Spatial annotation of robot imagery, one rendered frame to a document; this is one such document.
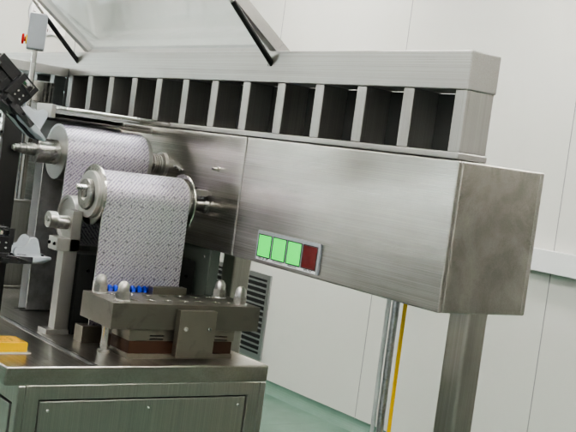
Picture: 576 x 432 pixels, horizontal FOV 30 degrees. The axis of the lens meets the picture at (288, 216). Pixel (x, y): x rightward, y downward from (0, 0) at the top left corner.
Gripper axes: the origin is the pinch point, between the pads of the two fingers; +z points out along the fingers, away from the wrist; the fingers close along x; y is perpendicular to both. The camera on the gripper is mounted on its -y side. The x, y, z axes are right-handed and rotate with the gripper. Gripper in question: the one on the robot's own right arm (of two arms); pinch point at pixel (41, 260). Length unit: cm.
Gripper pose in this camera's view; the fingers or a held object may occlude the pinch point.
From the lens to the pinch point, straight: 256.0
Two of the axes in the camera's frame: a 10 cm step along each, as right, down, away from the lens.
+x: -5.8, -1.2, 8.1
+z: 8.0, 0.8, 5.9
